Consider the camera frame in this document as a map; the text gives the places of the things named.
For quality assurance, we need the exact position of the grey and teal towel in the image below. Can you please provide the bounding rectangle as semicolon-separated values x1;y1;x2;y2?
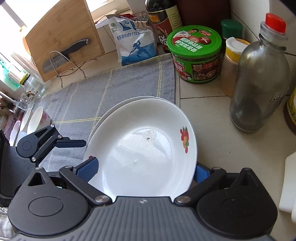
35;54;176;167

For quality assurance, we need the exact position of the white bowl pink floral print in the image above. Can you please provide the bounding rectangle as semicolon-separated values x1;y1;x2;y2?
27;106;51;135

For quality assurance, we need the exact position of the green lid sauce jar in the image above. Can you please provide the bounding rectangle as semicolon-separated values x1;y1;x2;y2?
166;25;223;82

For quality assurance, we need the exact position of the small white box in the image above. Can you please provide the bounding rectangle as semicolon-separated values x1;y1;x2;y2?
94;17;112;30

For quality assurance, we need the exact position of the white and blue salt bag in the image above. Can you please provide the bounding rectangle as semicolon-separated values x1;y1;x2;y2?
106;14;158;67

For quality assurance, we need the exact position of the dark vinegar bottle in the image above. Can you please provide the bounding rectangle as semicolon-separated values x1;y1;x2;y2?
145;0;184;53

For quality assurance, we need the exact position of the metal wire rack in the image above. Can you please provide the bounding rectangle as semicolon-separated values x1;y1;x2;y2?
49;50;98;88

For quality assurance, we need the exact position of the green dish soap bottle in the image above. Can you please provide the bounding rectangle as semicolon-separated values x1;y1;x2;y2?
0;59;22;90

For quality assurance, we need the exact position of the glass bottle red cap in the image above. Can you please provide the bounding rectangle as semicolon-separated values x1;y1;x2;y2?
229;13;291;133

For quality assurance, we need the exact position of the cooking oil bottle yellow cap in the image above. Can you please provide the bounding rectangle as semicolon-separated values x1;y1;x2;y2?
283;86;296;135

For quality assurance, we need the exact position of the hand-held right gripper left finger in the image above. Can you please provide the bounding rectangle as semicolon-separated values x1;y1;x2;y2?
28;156;112;207

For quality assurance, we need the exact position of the bamboo cutting board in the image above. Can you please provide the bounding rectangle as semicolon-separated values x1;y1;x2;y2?
24;0;106;83

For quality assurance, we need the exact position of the yellow lid spice jar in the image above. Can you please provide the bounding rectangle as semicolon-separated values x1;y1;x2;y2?
219;37;251;98

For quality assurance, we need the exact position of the glass jar black yellow lid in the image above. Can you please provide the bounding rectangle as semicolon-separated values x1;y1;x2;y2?
20;72;48;100

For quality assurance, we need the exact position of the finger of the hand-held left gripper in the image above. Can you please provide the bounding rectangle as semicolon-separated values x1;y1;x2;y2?
31;124;87;163

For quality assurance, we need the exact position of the kitchen knife black handle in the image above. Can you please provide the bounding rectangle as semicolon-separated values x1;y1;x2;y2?
42;38;92;74

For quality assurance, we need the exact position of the white plastic container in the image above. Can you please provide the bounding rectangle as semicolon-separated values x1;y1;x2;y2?
278;155;296;213

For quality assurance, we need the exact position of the green cap spice jar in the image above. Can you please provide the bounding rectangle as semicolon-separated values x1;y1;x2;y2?
221;19;244;55

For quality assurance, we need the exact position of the white plate red flower print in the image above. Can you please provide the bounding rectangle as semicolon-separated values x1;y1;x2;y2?
83;98;198;198
91;95;182;139

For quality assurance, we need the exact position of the clear drinking glass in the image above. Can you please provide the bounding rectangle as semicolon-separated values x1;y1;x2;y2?
17;93;36;109

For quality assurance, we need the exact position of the plain white bowl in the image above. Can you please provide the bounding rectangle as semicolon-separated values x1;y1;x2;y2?
19;108;33;133

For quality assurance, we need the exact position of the dark red knife block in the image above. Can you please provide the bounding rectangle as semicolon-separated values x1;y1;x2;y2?
177;0;232;26

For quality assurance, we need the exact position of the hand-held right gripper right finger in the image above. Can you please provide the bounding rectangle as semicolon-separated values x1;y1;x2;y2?
174;163;262;206

